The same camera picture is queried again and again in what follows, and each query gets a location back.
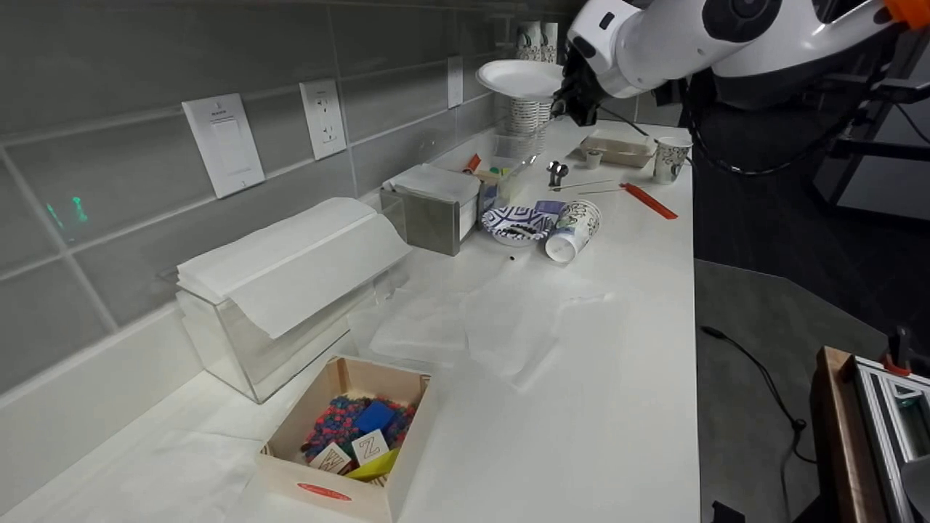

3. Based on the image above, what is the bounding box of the white paper wall label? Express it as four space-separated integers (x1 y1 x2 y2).
179 91 271 200

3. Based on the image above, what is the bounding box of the white wall outlet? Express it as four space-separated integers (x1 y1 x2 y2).
297 76 348 164
444 53 467 111

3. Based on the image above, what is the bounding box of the blue white patterned cloth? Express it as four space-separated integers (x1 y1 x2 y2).
480 198 560 246

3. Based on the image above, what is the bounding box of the white cup on side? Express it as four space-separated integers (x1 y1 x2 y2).
541 198 602 268

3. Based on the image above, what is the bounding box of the metal utensil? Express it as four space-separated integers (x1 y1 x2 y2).
544 158 572 191

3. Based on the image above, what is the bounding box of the metal napkin holder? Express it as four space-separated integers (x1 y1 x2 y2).
377 161 485 260

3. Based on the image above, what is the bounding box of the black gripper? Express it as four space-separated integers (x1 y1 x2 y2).
559 42 610 130

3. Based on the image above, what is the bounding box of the clear plastic container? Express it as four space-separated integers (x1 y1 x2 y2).
578 133 656 174

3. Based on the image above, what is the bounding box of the yellow toy piece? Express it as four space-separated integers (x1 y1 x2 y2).
345 450 402 486

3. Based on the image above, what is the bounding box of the small wooden box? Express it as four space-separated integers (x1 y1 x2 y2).
252 351 435 523

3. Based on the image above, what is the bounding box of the white small card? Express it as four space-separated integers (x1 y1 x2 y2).
309 440 355 476
348 428 393 469

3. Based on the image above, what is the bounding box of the clear paper towel dispenser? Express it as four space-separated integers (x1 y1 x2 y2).
174 196 415 406

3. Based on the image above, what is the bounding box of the black floor cable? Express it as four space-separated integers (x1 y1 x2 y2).
697 322 807 460

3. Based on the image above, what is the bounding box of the wooden floor crate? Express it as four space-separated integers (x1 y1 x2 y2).
807 344 930 523

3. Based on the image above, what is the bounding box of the blue toy block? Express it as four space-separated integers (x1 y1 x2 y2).
351 399 399 437

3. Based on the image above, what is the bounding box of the clear plastic tote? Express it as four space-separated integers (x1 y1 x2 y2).
485 88 559 169

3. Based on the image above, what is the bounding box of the grey metal mug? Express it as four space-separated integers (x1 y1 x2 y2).
647 133 694 190

